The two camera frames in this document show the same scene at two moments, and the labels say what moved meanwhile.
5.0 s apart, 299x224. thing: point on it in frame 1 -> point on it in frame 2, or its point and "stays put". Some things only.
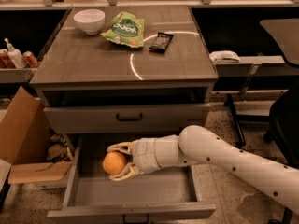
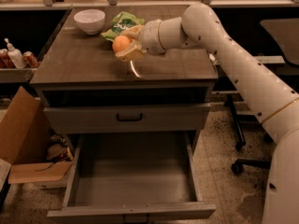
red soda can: x=30 y=60 stays put
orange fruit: x=114 y=162 -> x=121 y=43
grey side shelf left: x=16 y=75 stays put
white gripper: x=144 y=155 -> x=149 y=36
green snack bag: x=126 y=29 stays put
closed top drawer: x=110 y=119 stays put
